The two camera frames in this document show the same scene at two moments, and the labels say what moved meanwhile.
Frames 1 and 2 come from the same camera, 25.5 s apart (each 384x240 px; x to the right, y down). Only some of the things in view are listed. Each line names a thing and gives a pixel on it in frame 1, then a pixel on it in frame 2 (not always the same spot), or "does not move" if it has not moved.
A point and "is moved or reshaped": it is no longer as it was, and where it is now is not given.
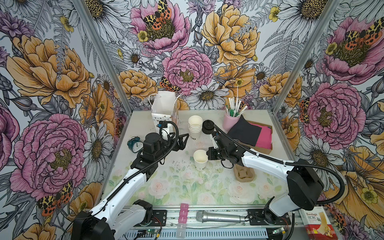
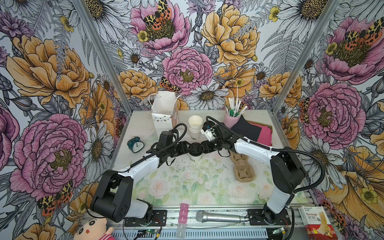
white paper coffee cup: [200, 158] is moved or reshaped
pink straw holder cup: [229, 121] does not move
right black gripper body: [217, 154] -> [218, 144]
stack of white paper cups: [195, 125] does not move
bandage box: [317, 225] does not move
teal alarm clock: [134, 144] does not move
